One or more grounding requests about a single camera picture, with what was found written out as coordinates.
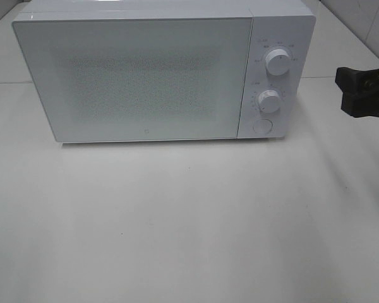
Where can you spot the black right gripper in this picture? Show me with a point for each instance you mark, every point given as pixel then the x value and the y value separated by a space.
pixel 360 91

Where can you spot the white microwave oven body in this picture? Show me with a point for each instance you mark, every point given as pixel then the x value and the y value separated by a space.
pixel 287 24

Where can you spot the round white door release button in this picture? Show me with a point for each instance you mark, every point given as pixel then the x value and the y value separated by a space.
pixel 263 127

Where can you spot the white microwave door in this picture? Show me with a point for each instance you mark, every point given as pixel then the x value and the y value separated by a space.
pixel 138 80

